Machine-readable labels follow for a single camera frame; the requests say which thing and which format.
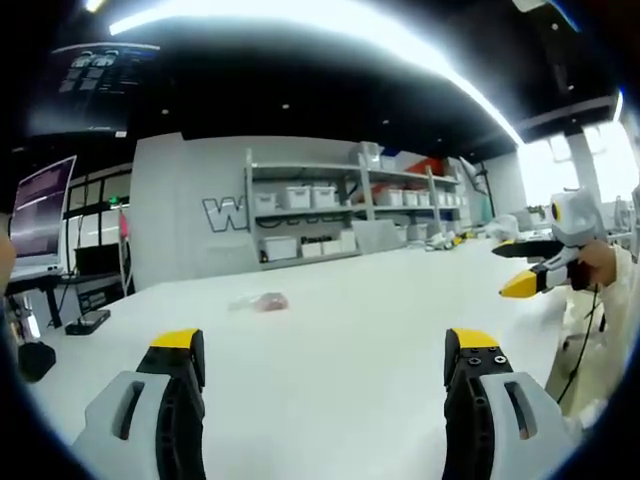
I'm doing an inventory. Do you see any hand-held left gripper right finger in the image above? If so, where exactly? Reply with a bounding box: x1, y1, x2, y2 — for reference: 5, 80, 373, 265
441, 327, 585, 480

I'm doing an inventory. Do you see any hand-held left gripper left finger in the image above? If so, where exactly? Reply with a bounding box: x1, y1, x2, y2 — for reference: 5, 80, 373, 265
71, 328, 207, 480

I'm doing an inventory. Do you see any clear resealable bag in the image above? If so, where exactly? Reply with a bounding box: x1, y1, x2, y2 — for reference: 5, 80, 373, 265
227, 291, 291, 314

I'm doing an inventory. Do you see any person's right hand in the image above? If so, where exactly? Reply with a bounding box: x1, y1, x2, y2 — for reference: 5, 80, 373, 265
570, 241, 617, 292

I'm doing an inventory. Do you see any black box device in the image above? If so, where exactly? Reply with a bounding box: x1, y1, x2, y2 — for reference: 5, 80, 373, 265
65, 309, 112, 336

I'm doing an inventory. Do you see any black round object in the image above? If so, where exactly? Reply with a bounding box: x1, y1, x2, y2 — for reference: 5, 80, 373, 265
17, 341, 57, 384

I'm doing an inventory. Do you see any grey flat panel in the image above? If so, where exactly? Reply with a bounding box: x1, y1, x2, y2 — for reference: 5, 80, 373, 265
352, 219, 404, 254

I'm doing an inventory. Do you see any black desk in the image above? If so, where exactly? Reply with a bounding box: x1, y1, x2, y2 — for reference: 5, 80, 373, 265
3, 272, 126, 331

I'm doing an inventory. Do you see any grey metal shelving unit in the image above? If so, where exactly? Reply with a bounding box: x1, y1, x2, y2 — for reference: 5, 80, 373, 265
243, 147, 471, 271

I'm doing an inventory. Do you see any computer monitor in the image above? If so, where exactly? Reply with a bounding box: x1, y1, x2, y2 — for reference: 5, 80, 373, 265
8, 154, 78, 271

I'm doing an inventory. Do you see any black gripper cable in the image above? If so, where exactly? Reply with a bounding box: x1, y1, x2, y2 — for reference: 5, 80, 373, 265
555, 284, 607, 405

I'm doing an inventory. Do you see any dark wall poster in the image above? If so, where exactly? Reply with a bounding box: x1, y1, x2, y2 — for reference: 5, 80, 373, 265
27, 42, 161, 136

